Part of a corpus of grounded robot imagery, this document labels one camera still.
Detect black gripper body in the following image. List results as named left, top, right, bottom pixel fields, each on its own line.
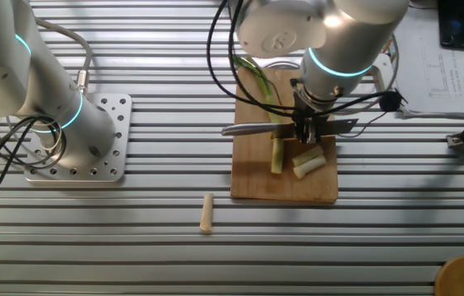
left=290, top=106, right=332, bottom=130

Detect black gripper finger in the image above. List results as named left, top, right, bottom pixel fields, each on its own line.
left=308, top=118, right=323, bottom=145
left=295, top=119, right=310, bottom=146

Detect steel cleaver knife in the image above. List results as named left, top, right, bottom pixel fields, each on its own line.
left=220, top=118, right=360, bottom=140

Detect pale green scallion piece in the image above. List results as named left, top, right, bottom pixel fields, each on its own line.
left=290, top=144, right=325, bottom=168

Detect short white scallion piece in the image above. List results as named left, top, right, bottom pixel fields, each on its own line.
left=292, top=154, right=327, bottom=180

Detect long scallion with green top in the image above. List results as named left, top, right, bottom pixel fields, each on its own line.
left=231, top=55, right=283, bottom=125

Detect wooden cutting board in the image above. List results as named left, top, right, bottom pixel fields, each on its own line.
left=230, top=67, right=340, bottom=204

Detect white scallion root end piece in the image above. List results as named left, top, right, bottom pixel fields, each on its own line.
left=199, top=192, right=215, bottom=234

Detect white paper sheets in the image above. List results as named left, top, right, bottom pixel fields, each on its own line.
left=392, top=7, right=464, bottom=120

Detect black smartphone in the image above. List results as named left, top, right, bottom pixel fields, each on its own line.
left=437, top=0, right=464, bottom=50

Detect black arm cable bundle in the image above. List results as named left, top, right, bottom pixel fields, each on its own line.
left=206, top=0, right=408, bottom=140

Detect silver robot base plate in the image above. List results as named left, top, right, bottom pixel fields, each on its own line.
left=24, top=93, right=133, bottom=183

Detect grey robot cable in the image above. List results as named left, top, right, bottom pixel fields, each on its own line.
left=34, top=16, right=94, bottom=96

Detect black cables at robot base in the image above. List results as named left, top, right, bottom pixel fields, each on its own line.
left=0, top=116, right=67, bottom=210

